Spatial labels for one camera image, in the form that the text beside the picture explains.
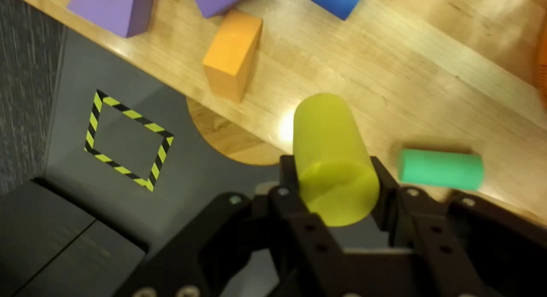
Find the orange rectangular foam block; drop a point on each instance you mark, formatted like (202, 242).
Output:
(230, 57)

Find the green cylindrical foam block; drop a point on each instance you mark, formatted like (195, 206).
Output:
(440, 169)

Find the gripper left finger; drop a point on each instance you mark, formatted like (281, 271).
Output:
(299, 237)

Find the yellow black hazard tape square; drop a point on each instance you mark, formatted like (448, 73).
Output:
(132, 114)

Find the yellow cylindrical foam block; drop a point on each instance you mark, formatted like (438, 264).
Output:
(331, 160)

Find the blue foam block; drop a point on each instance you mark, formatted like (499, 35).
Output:
(335, 0)

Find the purple foam block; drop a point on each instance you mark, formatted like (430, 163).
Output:
(218, 0)
(111, 8)

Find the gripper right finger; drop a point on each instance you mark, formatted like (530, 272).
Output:
(470, 245)

